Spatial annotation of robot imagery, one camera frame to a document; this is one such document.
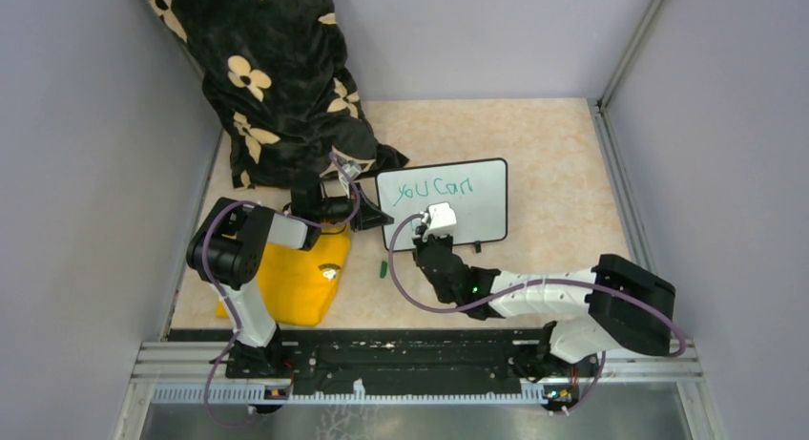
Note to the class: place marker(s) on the yellow folded cloth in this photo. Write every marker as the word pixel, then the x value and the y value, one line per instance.
pixel 274 269

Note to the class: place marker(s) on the aluminium frame rail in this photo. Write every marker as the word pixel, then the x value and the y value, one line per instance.
pixel 628 212

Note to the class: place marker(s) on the white whiteboard black frame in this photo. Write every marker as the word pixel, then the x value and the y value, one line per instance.
pixel 477 192

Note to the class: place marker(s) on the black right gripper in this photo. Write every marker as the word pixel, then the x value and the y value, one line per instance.
pixel 418 240

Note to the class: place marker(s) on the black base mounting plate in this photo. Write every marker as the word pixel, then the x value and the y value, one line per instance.
pixel 402 362

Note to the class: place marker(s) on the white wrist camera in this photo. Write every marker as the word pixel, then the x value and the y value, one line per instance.
pixel 348 171
pixel 438 220

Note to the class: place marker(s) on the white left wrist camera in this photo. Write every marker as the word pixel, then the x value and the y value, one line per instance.
pixel 348 171

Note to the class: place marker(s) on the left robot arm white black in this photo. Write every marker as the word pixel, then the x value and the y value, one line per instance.
pixel 308 204

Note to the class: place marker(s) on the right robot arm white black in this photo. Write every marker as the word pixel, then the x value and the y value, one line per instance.
pixel 615 304

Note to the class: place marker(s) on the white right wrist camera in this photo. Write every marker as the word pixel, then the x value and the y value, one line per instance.
pixel 438 220

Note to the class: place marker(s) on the black floral blanket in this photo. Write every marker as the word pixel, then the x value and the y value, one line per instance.
pixel 275 72

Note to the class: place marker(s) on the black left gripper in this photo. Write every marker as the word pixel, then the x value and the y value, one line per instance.
pixel 368 216

